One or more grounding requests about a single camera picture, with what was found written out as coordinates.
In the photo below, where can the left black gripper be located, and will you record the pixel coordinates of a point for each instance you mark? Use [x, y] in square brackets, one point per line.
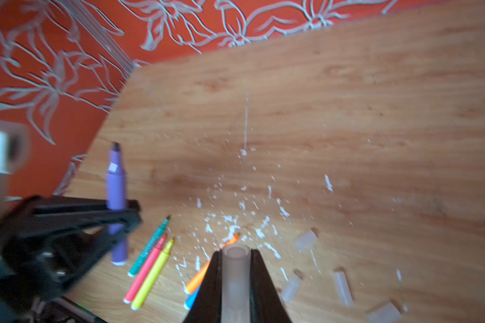
[48, 244]

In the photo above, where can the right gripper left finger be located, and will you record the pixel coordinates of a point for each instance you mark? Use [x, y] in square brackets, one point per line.
[207, 307]

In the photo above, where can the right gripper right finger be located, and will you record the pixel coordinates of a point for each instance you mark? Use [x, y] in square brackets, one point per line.
[265, 303]

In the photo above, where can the blue marker pen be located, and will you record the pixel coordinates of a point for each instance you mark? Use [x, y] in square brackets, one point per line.
[188, 304]

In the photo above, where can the clear pen cap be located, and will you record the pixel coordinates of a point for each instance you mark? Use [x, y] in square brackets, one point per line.
[306, 240]
[292, 288]
[236, 263]
[343, 288]
[384, 313]

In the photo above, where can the purple marker pen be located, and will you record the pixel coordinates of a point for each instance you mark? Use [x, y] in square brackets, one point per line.
[116, 194]

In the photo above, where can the orange marker pen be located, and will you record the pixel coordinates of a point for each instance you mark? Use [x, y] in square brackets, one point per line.
[194, 284]

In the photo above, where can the yellow marker pen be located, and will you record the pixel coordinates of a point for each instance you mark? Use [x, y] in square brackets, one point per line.
[145, 286]

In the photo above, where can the pink marker pen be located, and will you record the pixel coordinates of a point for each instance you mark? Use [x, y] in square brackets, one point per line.
[145, 269]

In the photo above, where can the green marker pen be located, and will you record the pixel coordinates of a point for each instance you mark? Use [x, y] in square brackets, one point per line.
[148, 248]

